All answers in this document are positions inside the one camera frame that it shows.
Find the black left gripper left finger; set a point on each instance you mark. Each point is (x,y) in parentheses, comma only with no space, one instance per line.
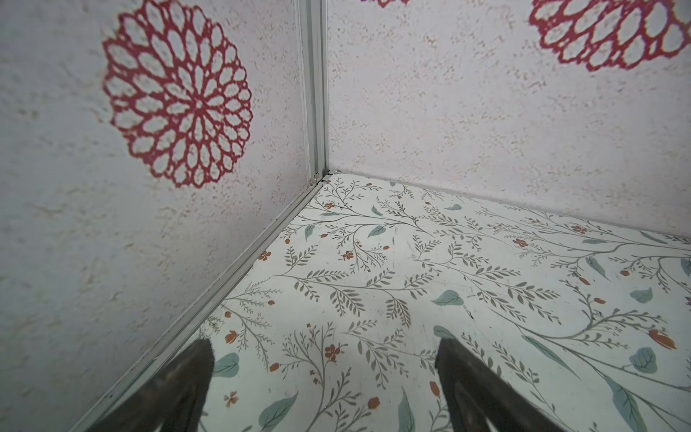
(172,399)

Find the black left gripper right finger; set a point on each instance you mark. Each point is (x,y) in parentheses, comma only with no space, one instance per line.
(478,400)

